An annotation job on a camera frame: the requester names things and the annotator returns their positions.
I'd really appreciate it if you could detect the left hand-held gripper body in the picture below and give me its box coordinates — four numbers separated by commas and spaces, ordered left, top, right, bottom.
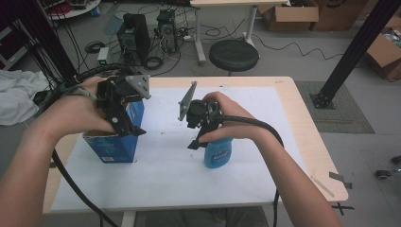
96, 74, 152, 137

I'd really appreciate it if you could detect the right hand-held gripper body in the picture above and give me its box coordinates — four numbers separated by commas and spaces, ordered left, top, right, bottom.
177, 80, 222, 144

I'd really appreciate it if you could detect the blue cardboard box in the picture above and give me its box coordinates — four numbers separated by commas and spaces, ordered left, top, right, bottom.
82, 99, 146, 165

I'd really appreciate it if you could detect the blue plastic bottle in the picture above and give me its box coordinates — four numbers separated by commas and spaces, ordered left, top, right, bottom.
203, 136, 235, 169

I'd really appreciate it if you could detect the person's right hand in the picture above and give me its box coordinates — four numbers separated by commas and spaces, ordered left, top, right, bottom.
198, 91, 270, 146

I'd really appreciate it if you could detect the person's left hand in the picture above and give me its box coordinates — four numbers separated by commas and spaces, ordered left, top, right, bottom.
39, 76, 117, 141

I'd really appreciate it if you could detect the white table sheet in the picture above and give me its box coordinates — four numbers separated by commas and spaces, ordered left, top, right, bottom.
50, 86, 306, 212

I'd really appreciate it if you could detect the small white power box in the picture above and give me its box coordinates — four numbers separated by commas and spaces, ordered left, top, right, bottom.
96, 46, 110, 67

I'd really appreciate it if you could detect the black computer tower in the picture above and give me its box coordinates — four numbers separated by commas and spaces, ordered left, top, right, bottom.
116, 12, 151, 66

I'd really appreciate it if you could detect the black round stool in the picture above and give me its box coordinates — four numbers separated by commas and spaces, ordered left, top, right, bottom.
208, 39, 260, 77

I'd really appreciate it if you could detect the white desk with metal legs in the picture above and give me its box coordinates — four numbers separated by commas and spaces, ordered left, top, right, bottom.
189, 0, 290, 66

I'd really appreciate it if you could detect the grey computer tower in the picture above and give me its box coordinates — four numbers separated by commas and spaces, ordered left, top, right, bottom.
156, 9, 180, 54

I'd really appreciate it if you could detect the round white table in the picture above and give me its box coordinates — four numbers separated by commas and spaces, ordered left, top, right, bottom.
45, 0, 102, 21

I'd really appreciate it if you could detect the white cloth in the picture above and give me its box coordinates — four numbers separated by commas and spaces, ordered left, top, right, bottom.
0, 68, 51, 127

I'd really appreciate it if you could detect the thin wooden stick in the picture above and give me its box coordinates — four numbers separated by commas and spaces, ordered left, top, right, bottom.
309, 175, 336, 199

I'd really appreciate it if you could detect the open cardboard box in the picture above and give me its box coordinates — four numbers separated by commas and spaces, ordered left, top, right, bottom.
256, 3, 320, 32

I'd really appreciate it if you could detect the grey tape strip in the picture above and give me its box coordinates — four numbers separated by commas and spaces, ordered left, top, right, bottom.
328, 171, 354, 190

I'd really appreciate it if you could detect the grey floor mat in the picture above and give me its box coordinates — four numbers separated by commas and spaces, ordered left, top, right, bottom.
294, 80, 376, 134

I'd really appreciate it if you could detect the black tape cross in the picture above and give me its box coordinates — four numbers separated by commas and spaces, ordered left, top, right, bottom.
330, 202, 356, 217

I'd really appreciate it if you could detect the large cardboard box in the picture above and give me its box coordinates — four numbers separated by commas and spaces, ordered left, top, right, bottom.
310, 0, 368, 32

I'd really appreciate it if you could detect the black caster wheel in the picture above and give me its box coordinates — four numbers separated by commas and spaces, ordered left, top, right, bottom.
375, 168, 392, 180

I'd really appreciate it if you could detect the cardboard box with contents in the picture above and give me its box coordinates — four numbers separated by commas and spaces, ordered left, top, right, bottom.
364, 15, 401, 82

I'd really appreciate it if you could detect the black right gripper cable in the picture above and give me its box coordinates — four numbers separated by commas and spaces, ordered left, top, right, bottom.
213, 113, 286, 227

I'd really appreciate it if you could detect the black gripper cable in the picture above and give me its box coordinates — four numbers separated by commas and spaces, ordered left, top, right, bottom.
46, 62, 140, 227
213, 113, 286, 227

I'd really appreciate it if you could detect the black coiled cable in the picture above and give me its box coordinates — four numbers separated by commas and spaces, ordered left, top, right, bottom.
84, 40, 106, 54

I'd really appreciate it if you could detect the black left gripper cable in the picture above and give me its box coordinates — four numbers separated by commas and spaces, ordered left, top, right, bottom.
46, 62, 140, 227

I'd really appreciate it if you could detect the black floor cable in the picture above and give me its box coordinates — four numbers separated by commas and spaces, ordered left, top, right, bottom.
252, 32, 346, 61

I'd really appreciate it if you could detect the black metal stand post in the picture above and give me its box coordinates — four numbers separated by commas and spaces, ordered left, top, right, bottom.
309, 0, 401, 110

